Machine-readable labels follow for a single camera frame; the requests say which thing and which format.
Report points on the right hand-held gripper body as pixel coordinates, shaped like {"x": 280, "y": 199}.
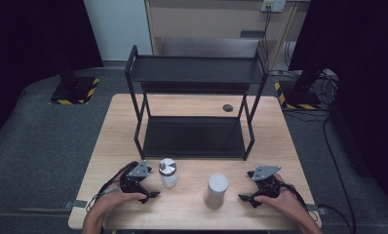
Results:
{"x": 266, "y": 172}

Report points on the person's right hand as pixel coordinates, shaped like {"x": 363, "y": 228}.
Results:
{"x": 289, "y": 201}

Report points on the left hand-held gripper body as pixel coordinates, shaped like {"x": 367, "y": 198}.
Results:
{"x": 137, "y": 170}

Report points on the glass jar with silver lid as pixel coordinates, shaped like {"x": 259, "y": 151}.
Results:
{"x": 168, "y": 174}

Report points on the white wall outlet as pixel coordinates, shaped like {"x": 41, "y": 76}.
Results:
{"x": 275, "y": 5}

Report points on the black stand with striped base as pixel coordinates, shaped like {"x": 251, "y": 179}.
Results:
{"x": 299, "y": 97}
{"x": 75, "y": 92}

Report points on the grey tape piece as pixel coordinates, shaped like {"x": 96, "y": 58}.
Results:
{"x": 75, "y": 204}
{"x": 314, "y": 208}

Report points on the black table grommet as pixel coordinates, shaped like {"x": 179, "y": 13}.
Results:
{"x": 227, "y": 108}

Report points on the black metal shelf rack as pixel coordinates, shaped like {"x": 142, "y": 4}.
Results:
{"x": 195, "y": 70}

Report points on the person's left hand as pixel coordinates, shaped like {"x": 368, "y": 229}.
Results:
{"x": 112, "y": 201}

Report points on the black curtain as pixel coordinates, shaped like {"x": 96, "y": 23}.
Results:
{"x": 26, "y": 42}
{"x": 367, "y": 65}

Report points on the glass jar with white lid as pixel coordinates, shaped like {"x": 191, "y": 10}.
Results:
{"x": 216, "y": 191}

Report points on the wooden cabinet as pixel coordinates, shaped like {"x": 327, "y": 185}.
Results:
{"x": 208, "y": 19}

